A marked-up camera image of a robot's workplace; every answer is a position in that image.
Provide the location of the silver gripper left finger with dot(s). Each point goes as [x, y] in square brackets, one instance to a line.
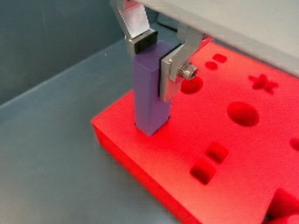
[131, 16]

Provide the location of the red shape-sorter block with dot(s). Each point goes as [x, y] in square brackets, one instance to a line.
[222, 163]

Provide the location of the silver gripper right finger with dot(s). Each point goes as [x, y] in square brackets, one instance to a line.
[177, 67]

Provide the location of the purple rectangular peg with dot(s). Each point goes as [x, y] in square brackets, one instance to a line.
[151, 110]

